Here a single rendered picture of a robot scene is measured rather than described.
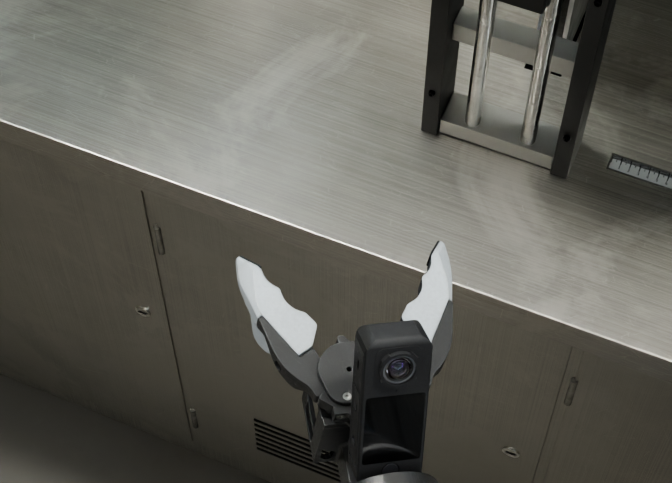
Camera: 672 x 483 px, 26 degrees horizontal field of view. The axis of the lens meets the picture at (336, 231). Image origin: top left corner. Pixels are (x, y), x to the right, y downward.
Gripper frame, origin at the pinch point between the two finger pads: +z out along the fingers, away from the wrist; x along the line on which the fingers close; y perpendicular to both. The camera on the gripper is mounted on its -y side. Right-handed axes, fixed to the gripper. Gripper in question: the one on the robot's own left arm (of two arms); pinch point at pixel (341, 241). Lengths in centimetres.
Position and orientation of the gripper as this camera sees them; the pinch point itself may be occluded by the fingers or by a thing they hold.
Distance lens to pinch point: 105.2
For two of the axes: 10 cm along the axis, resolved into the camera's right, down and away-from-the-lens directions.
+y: -1.3, 5.5, 8.3
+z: -1.7, -8.3, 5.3
